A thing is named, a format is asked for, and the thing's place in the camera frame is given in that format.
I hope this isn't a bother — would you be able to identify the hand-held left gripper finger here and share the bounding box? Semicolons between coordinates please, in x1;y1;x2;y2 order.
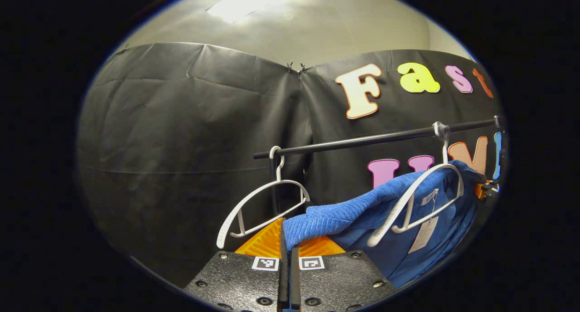
184;217;290;312
290;235;398;312

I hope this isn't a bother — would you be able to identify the blue corduroy jacket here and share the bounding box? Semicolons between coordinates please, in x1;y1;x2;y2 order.
283;160;488;289

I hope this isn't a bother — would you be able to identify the white hanger with taped hook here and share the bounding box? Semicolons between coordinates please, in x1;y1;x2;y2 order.
367;122;465;248

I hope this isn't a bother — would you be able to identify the plain white hanger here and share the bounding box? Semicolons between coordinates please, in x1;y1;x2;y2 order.
216;146;311;249

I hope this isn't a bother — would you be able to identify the black clothes rack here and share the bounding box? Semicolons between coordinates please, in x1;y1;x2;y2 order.
252;116;503;217

